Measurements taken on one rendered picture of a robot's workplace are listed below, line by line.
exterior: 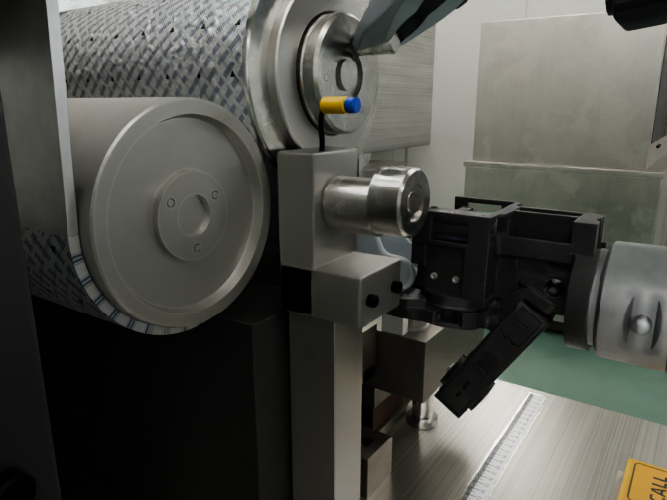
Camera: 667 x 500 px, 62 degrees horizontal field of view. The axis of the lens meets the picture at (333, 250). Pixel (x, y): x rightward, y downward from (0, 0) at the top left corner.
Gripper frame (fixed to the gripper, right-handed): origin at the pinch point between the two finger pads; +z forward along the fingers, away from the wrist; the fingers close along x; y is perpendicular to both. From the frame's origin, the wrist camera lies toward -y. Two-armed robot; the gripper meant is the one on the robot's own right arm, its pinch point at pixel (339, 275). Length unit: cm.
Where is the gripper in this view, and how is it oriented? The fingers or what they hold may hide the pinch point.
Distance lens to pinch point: 47.0
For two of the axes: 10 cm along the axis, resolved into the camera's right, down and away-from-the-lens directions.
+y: 0.0, -9.7, -2.6
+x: -5.6, 2.1, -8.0
